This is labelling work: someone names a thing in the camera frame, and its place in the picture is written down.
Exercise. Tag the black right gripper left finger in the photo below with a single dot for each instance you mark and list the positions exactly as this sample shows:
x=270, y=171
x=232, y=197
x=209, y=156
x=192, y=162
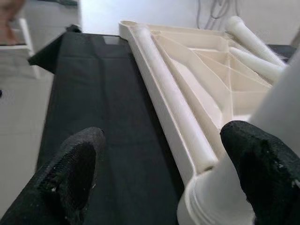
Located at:
x=47, y=187

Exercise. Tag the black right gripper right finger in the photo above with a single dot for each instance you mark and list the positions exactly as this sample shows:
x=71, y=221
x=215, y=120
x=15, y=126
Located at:
x=269, y=178

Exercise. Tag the black tablecloth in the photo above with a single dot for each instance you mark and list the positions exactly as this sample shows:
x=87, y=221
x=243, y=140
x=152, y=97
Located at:
x=105, y=93

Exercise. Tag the white plastic table top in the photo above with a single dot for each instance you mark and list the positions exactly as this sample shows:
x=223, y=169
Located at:
x=211, y=70

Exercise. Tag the white step stool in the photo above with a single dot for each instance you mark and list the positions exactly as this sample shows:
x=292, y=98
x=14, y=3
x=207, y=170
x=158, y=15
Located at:
x=28, y=47

